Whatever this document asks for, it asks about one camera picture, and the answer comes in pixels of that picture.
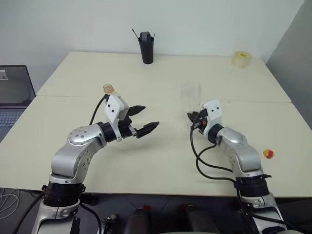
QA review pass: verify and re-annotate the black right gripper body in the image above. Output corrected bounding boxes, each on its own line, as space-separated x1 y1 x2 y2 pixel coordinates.
195 109 210 134

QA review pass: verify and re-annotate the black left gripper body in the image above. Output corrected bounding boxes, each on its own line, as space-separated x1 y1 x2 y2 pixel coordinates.
117 116 137 140

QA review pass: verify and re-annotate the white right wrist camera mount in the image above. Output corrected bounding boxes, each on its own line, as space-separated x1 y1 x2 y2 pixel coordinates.
202 98 223 137

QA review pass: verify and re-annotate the thin white cable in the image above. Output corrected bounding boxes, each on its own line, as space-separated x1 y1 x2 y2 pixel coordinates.
0 187 20 219

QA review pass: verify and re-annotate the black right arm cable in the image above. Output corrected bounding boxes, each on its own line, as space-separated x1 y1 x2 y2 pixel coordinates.
188 118 245 186

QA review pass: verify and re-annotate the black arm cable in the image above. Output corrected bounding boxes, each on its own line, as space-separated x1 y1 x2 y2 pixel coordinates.
188 118 245 186
88 95 110 126

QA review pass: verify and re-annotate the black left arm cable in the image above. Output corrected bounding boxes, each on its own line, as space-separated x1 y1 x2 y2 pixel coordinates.
88 95 110 126

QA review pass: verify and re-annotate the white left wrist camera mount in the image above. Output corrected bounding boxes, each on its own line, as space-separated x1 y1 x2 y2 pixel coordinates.
104 95 129 143

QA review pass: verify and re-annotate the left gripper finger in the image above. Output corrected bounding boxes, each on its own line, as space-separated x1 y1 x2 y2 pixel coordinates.
136 121 160 140
126 105 147 118

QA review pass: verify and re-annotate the small black metal device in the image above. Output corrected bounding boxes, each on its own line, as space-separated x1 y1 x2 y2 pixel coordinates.
101 214 118 234

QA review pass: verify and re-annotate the thick black cable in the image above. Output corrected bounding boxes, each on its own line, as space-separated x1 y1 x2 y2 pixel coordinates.
14 192 44 234

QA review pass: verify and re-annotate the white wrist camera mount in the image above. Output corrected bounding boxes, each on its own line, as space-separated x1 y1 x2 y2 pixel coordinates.
202 98 223 137
104 95 129 143

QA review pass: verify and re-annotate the black tall holder cup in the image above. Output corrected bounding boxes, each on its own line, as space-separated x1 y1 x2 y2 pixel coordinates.
138 31 155 65

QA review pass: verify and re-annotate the translucent tape roll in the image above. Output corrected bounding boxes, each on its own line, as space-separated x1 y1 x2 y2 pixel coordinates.
231 50 254 70

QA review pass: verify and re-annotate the grey laptop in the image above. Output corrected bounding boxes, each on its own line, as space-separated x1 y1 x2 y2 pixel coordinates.
0 64 37 145

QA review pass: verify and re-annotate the dark rounded shape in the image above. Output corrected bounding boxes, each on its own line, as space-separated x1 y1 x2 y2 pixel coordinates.
126 205 154 234

